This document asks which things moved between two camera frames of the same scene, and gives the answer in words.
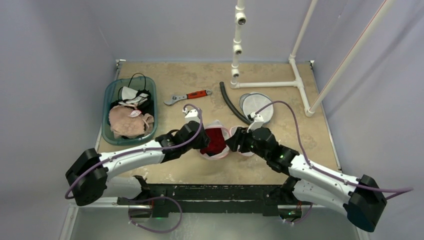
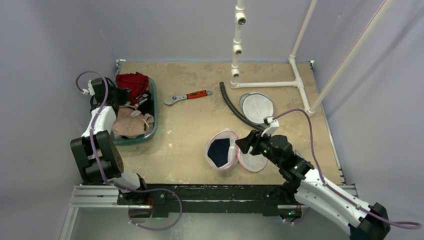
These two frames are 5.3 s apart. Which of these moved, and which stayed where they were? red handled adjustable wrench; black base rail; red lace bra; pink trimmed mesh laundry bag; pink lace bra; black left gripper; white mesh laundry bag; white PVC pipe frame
Moved: black left gripper; pink trimmed mesh laundry bag; red lace bra
Stayed: red handled adjustable wrench; white PVC pipe frame; pink lace bra; black base rail; white mesh laundry bag
